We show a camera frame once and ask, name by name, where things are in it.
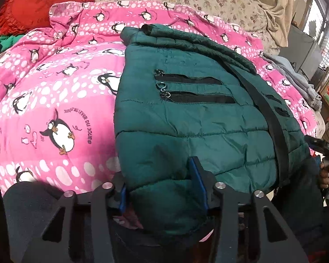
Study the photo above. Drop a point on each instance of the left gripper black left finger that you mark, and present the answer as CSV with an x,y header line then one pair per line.
x,y
62,239

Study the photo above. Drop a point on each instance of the right hand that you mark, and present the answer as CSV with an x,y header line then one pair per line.
x,y
323,177

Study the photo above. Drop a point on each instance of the beige curtain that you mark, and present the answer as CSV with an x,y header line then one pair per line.
x,y
279,16

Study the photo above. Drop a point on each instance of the pink penguin blanket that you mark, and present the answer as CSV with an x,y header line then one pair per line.
x,y
58,87

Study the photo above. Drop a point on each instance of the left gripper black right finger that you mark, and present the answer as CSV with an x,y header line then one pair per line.
x,y
248,227

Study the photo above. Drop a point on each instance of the dark green puffer jacket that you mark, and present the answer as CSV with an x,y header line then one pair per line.
x,y
182,95

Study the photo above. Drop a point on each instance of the green cloth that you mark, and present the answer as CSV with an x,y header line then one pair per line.
x,y
7,42

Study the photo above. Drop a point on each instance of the grey garment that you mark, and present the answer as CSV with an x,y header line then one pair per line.
x,y
297,80

